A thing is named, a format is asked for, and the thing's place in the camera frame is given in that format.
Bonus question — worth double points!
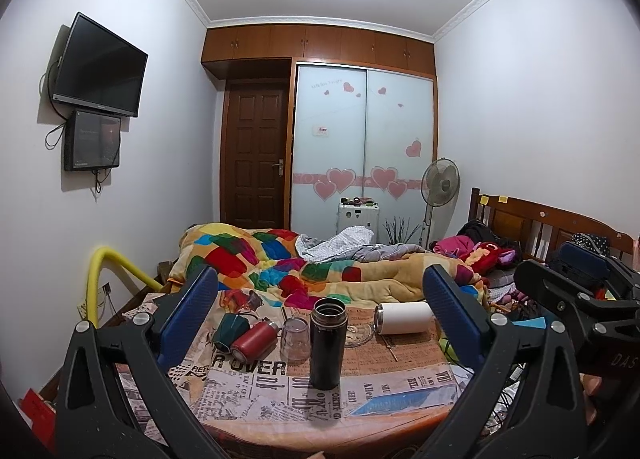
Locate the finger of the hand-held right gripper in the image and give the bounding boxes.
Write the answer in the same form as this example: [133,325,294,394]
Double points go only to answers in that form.
[514,259,610,337]

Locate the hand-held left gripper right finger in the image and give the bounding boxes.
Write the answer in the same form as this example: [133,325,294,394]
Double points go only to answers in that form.
[420,264,589,459]

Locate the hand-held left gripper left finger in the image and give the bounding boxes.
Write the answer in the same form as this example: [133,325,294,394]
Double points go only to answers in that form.
[52,264,227,459]

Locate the clear glass cup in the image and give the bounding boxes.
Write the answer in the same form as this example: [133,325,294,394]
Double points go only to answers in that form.
[279,316,311,365]

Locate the dark green cup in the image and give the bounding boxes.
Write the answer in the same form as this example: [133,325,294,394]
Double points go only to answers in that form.
[212,313,261,353]

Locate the person's right hand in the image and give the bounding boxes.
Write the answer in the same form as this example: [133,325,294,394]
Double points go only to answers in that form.
[581,373,601,426]

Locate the dark blue bag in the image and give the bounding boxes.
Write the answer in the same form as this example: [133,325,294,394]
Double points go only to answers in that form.
[547,231,612,290]

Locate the white thermos flask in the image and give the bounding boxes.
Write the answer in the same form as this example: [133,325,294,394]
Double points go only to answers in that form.
[374,301,434,336]

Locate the wooden bed headboard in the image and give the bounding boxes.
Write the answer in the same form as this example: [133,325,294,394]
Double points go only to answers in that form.
[469,188,637,266]

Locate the pink clothing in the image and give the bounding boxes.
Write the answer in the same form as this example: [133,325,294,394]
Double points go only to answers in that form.
[432,235,476,256]

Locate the red plush toy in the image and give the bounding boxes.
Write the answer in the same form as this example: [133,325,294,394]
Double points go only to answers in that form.
[459,240,521,273]

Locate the red thermos bottle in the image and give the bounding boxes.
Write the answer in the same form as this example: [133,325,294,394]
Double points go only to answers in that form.
[230,320,282,363]

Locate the colourful patchwork blanket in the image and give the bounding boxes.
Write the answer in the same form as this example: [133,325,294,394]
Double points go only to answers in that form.
[167,222,490,311]

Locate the black clothing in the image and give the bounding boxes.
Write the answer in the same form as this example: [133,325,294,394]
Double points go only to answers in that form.
[457,219,507,246]

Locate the dry branch bundle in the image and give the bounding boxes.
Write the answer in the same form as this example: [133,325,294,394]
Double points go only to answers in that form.
[382,216,424,246]

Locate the glass lid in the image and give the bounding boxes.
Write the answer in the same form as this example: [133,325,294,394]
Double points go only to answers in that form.
[344,321,376,349]

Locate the yellow foam pipe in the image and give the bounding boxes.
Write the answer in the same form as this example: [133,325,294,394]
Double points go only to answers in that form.
[86,246,164,327]

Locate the newspaper print tablecloth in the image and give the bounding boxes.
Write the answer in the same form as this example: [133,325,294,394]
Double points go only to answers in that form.
[112,289,476,442]

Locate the grey white quilt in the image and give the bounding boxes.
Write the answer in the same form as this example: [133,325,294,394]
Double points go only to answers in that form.
[296,225,427,263]

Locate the black thermos flask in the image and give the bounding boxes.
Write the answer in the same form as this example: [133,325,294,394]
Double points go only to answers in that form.
[308,297,349,390]

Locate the white standing fan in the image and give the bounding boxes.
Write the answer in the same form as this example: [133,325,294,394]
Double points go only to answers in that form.
[419,158,461,248]

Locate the white appliance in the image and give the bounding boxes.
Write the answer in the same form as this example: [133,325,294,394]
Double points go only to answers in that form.
[337,196,382,243]

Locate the brown wooden door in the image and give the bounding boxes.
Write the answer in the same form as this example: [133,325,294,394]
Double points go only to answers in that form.
[221,80,291,230]

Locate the red box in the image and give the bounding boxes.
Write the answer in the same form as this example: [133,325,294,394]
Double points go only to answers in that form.
[19,387,57,451]

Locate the heart-print sliding wardrobe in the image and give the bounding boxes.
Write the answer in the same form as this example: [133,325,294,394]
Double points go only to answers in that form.
[291,59,437,246]

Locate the wooden overhead cabinets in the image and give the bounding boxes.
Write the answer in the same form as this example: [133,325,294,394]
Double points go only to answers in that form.
[201,24,437,81]

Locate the small black wall screen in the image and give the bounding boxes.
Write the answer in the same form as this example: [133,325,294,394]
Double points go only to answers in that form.
[63,109,122,172]

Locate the black television cable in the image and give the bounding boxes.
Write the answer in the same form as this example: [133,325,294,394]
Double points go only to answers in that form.
[39,56,69,151]

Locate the wall-mounted black television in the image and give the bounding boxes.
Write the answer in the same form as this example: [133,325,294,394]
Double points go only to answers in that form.
[52,12,149,118]

